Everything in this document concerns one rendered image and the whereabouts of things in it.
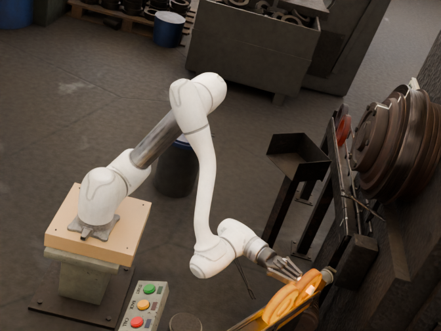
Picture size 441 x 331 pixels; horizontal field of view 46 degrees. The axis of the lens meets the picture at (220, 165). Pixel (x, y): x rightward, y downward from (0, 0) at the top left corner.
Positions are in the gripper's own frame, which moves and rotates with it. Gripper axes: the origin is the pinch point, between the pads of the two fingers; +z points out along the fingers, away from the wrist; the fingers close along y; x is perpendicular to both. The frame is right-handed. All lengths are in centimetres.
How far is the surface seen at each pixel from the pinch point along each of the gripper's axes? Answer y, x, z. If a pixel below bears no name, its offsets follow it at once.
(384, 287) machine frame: -18.1, 5.5, 20.7
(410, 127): -37, 56, 2
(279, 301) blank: 20.5, 6.7, 2.1
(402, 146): -32, 51, 3
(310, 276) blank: 1.7, 6.7, 1.2
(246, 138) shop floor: -158, -58, -151
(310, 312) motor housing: -9.8, -18.7, 1.8
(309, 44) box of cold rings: -234, 4, -164
